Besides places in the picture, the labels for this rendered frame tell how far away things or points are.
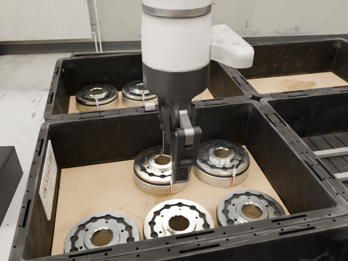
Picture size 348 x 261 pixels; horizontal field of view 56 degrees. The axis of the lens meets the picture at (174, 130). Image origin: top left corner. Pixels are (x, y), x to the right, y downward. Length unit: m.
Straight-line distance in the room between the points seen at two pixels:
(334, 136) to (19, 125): 0.86
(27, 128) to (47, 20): 2.58
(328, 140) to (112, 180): 0.46
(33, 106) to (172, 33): 0.89
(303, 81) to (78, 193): 0.70
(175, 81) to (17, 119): 0.83
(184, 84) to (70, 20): 3.21
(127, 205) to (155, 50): 0.30
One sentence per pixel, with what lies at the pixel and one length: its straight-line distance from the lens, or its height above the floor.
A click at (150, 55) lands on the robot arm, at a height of 1.11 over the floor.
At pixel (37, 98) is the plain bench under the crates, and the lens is 1.22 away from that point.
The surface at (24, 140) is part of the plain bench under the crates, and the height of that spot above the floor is 0.70.
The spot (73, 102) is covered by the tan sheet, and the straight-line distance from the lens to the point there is 0.87.
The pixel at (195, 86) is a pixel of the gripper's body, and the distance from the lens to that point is 0.35.
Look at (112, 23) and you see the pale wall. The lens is 3.60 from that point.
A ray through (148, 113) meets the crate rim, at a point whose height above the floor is 0.93.
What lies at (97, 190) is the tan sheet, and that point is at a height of 0.83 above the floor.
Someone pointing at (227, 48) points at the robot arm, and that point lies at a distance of 0.34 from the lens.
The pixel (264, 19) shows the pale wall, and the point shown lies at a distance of 3.82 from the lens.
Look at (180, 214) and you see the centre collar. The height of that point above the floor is 0.87.
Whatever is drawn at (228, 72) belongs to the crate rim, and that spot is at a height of 0.93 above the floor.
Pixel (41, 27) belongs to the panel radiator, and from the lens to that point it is 3.61.
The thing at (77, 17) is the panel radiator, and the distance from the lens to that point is 3.50.
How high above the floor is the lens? 1.23
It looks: 34 degrees down
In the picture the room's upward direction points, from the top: straight up
